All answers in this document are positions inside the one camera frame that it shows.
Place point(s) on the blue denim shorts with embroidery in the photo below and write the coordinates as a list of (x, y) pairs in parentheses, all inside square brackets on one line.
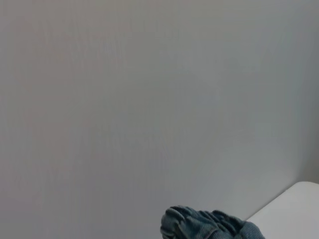
[(211, 226)]

